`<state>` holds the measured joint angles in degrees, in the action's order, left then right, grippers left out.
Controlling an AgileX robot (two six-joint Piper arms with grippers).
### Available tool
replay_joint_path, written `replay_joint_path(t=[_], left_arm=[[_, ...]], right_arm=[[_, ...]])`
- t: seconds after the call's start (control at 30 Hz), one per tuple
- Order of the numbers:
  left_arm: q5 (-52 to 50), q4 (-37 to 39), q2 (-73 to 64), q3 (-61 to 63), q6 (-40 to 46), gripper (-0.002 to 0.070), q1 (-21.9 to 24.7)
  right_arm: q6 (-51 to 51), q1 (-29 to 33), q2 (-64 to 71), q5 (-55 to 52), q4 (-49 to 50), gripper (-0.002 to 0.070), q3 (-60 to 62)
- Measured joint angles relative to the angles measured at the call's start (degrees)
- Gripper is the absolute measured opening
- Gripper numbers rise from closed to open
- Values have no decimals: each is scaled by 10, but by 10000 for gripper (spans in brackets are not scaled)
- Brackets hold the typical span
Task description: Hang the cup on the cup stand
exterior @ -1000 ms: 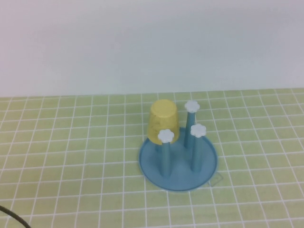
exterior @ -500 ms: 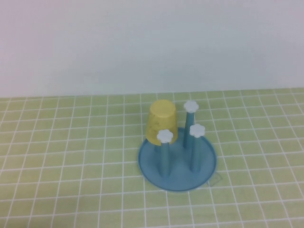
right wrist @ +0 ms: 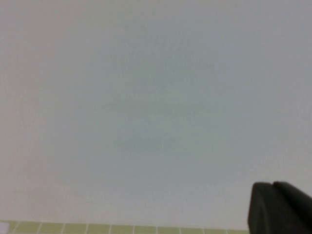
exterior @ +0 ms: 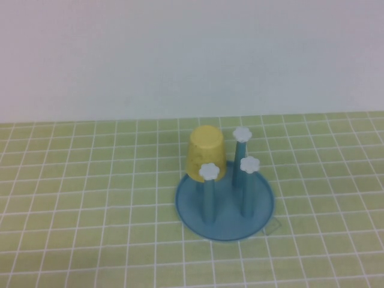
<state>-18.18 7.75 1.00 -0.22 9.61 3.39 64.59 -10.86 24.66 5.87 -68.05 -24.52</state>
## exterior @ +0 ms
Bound yellow plastic cup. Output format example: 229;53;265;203
184;125;227;182

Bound blue cup stand white knobs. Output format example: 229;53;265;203
174;126;276;242

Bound clear tape piece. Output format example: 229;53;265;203
263;218;283;236

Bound green checkered tablecloth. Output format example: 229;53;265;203
0;110;384;288

